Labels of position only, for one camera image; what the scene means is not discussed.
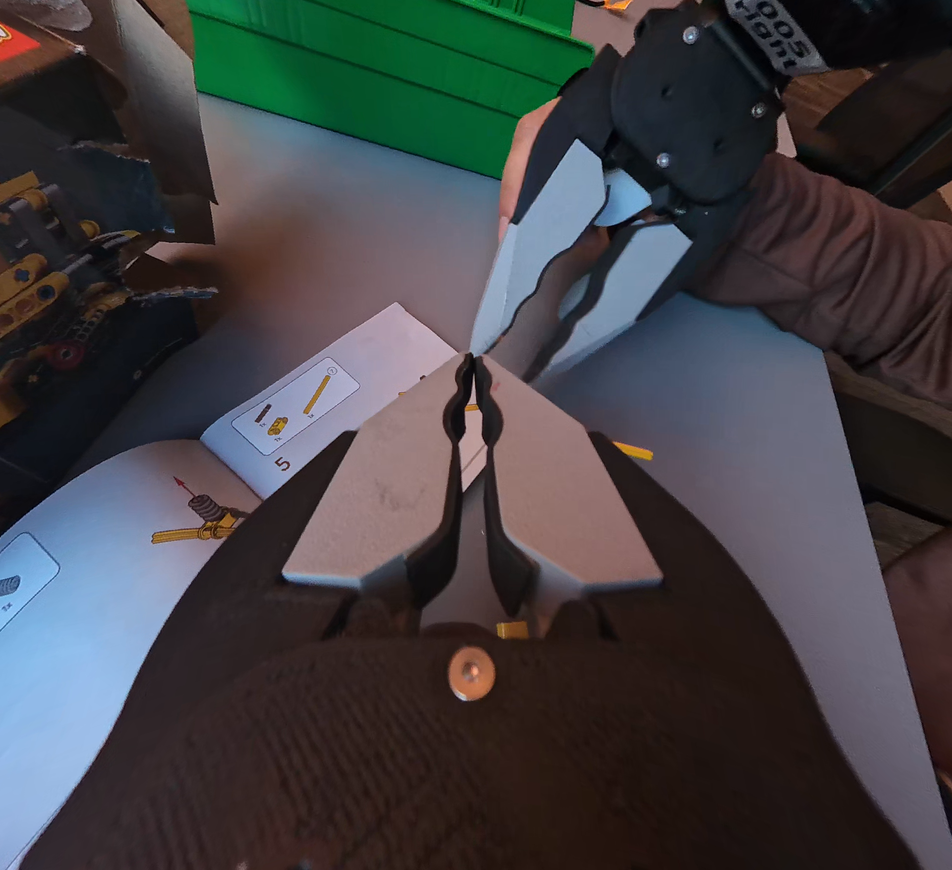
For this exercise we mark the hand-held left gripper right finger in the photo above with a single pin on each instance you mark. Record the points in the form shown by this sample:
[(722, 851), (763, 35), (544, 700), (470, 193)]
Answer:
[(565, 505)]

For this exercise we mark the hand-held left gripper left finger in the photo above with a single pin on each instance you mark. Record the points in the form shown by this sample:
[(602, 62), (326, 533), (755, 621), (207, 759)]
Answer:
[(372, 498)]

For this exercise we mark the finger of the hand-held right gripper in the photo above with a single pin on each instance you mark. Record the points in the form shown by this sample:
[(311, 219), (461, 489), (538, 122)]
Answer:
[(639, 268), (543, 215)]

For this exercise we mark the yellow lego axle assembly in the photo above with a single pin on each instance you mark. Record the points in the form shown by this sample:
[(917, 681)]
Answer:
[(636, 450)]

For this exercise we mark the small yellow lego piece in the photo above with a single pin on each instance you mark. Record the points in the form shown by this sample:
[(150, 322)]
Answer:
[(513, 630)]

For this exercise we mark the lego instruction booklet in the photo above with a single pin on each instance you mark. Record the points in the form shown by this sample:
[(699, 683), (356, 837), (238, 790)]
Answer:
[(97, 498)]

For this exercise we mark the person's right forearm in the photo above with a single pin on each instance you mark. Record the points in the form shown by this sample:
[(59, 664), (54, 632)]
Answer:
[(840, 275)]

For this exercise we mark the small orange lego piece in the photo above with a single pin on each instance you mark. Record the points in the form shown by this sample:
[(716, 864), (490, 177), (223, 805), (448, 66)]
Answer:
[(617, 4)]

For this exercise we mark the lego set box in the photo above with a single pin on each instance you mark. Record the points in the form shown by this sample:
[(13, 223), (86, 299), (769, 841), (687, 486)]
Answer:
[(59, 215)]

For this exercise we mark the person's right hand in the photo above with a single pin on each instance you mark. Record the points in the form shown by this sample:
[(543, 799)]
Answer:
[(520, 156)]

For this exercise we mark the green plastic bin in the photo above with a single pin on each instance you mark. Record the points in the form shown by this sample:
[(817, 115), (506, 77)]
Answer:
[(335, 52)]

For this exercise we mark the person's leg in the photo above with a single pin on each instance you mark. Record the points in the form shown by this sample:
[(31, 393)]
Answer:
[(922, 647)]

